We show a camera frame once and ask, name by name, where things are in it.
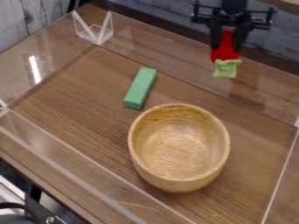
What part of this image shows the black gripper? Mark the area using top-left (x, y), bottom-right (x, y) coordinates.
top-left (191, 2), bottom-right (277, 52)

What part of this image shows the red plush fruit green stem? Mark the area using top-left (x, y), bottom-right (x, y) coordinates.
top-left (210, 29), bottom-right (242, 78)

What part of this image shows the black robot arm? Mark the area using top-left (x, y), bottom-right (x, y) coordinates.
top-left (191, 0), bottom-right (277, 52)

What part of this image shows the green rectangular block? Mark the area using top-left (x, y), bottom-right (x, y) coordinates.
top-left (125, 67), bottom-right (157, 109)

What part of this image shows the wooden bowl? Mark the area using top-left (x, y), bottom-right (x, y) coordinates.
top-left (127, 103), bottom-right (231, 193)

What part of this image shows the clear acrylic corner bracket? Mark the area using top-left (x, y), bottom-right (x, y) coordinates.
top-left (71, 11), bottom-right (114, 46)

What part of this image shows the clear acrylic front wall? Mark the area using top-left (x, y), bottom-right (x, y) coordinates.
top-left (0, 108), bottom-right (195, 224)

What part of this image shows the black table leg frame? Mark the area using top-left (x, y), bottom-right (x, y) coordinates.
top-left (0, 183), bottom-right (69, 224)

